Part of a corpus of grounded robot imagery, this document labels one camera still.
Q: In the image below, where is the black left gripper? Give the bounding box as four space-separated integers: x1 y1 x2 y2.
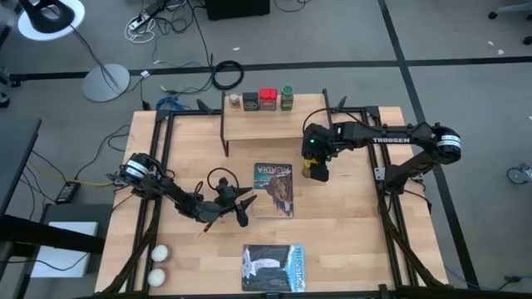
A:
214 177 259 228

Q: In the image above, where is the yellow-lidded spice jar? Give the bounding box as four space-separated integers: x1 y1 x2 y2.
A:
301 159 320 179

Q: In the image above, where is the green-lidded spice jar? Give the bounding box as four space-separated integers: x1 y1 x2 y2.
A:
279 85 295 111

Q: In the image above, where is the red smoked paprika tin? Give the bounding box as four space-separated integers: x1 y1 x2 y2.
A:
258 87 278 112

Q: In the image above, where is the dark green oregano tin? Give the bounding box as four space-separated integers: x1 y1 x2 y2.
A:
242 91 260 112

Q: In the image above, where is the Acadia picture book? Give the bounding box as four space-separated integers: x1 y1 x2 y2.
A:
251 162 295 219

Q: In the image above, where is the Yellowstone picture book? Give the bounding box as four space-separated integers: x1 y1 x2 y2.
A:
241 243 307 293

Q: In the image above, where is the small round candle tin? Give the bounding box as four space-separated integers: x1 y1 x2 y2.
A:
150 244 170 263
146 267 167 288

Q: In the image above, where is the black box on floor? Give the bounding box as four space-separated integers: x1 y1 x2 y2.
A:
204 0 271 22

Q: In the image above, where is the black power adapter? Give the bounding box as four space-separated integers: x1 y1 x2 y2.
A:
55 181 81 204

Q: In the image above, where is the white box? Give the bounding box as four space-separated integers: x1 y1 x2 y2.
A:
29 221 100 278

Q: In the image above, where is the grey caster wheel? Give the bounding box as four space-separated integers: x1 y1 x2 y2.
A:
505 164 532 185

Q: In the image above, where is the black desk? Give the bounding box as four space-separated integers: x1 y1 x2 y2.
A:
0 117 42 217

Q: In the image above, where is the office chair base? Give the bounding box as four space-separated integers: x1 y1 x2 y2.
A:
488 0 532 46

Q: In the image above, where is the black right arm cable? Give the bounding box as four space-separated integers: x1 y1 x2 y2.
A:
302 106 367 138

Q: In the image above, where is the left arm cable with red ties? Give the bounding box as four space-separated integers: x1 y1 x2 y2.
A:
195 167 241 238

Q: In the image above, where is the wooden shelf with black frame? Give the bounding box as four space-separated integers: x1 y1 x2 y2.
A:
219 88 333 158

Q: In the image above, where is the black aluminium table frame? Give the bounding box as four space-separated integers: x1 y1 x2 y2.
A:
99 105 448 299

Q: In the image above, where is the blue cable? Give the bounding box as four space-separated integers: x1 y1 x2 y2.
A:
155 96 188 112

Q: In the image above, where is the coiled black cable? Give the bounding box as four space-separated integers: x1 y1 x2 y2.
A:
211 60 245 91

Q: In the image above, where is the yellow floor cable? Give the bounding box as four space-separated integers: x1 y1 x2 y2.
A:
27 159 116 188

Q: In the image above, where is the ring light floor lamp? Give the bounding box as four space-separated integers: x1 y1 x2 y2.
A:
16 0 131 104

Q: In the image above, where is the white power strip with cables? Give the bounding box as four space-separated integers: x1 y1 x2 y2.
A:
124 12 157 45

